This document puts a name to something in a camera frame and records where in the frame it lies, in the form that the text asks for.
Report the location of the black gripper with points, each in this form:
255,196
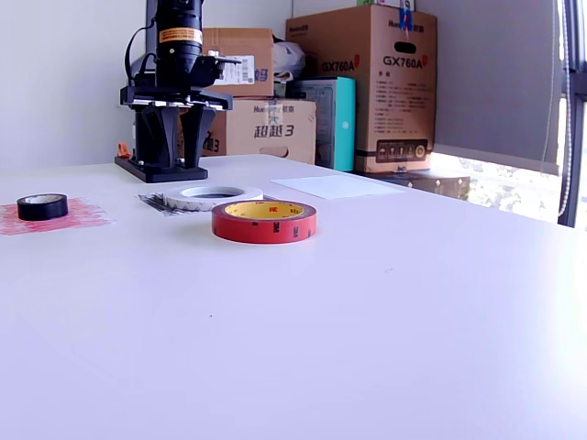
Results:
179,96

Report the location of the white tape roll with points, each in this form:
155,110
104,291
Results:
176,198

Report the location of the red tape roll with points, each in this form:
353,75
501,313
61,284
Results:
263,229

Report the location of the black tape roll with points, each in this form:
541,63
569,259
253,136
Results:
41,211

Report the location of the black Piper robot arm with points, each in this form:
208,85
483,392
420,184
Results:
179,18

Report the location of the blue tape strip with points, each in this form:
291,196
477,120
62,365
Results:
404,18

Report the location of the orange black table clamp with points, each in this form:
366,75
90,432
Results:
123,150

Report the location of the black scribbled paper sheet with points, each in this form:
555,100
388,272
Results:
153,201

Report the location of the lower cardboard box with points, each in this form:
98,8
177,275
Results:
275,133

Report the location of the upper cardboard box with label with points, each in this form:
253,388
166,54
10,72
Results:
257,46

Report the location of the red scribbled paper sheet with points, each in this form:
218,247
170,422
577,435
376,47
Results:
87,220

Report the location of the white plastic bag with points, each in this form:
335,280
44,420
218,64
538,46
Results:
289,57

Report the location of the plain white paper sheet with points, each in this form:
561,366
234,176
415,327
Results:
337,187

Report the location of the teal white upright box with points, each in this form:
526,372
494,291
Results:
346,137

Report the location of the large brown cardboard box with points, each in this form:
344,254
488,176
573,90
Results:
403,91

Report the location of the black box white lettering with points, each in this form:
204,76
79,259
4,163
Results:
435,183

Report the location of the grey roller blind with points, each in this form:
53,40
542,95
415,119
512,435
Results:
495,69

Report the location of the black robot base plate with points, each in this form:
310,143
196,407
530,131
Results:
160,175

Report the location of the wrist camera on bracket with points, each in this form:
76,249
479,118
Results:
220,69

